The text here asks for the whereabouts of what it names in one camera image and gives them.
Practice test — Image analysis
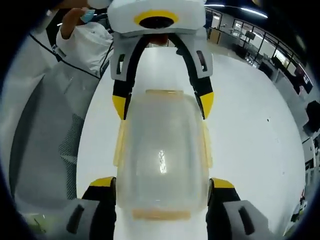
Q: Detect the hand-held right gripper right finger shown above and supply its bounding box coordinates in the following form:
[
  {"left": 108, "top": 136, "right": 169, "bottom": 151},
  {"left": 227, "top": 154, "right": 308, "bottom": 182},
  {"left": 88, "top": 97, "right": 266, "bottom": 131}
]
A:
[{"left": 205, "top": 177, "right": 271, "bottom": 240}]

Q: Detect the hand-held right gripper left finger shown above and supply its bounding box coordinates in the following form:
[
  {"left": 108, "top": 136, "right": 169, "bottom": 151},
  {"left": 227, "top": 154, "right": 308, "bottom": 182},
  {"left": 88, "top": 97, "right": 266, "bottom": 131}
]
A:
[{"left": 65, "top": 176, "right": 118, "bottom": 240}]

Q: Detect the clear plastic food container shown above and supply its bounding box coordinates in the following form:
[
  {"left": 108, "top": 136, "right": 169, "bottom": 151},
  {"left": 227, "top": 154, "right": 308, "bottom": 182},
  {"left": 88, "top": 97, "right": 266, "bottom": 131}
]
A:
[{"left": 111, "top": 88, "right": 215, "bottom": 223}]

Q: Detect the person's left hand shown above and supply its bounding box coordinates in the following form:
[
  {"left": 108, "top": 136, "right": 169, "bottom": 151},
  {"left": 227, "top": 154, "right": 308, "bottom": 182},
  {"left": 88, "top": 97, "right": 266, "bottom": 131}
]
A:
[{"left": 148, "top": 34, "right": 169, "bottom": 48}]

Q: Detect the person in white coat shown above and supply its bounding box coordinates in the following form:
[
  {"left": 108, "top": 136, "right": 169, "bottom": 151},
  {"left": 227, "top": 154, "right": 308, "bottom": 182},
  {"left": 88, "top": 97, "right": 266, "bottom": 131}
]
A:
[{"left": 55, "top": 21, "right": 115, "bottom": 77}]

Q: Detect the blue face mask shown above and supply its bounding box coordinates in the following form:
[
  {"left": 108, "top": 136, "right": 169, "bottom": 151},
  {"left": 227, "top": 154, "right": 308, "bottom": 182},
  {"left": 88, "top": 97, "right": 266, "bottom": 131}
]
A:
[{"left": 79, "top": 8, "right": 96, "bottom": 24}]

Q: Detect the glass office partition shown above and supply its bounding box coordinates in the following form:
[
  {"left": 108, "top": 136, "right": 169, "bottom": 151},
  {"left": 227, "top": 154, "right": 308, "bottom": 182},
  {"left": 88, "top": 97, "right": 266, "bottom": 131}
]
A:
[{"left": 231, "top": 17, "right": 310, "bottom": 83}]

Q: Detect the grey mesh office chair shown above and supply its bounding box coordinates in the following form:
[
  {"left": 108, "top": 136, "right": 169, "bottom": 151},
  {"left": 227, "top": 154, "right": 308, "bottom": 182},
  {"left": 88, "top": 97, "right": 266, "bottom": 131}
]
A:
[{"left": 9, "top": 72, "right": 101, "bottom": 202}]

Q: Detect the black office chair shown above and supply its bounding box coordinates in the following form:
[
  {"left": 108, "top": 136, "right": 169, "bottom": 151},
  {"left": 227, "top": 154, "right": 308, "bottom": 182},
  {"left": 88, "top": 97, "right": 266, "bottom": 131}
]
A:
[{"left": 302, "top": 99, "right": 320, "bottom": 135}]

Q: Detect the black cable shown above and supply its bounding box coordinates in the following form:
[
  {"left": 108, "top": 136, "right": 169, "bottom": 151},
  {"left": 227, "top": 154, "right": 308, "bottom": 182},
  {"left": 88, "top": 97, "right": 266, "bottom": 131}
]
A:
[{"left": 29, "top": 32, "right": 101, "bottom": 80}]

